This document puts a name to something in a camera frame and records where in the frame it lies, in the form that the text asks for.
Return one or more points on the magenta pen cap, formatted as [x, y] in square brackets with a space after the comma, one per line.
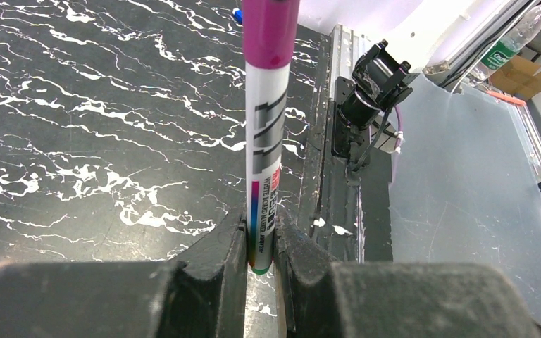
[269, 30]

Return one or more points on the green labelled plastic bottle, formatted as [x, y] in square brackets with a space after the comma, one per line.
[507, 47]

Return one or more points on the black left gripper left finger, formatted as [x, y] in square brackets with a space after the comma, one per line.
[199, 293]

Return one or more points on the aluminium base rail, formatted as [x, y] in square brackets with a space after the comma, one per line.
[343, 56]

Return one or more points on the blue capped white marker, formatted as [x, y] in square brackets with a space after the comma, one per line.
[237, 16]

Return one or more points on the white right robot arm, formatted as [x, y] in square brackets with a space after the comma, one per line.
[364, 103]

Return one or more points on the white green pen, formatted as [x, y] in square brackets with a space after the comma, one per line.
[266, 98]

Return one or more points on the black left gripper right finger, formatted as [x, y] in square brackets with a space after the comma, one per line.
[321, 296]

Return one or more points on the brown cardboard box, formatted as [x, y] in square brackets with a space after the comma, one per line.
[519, 77]

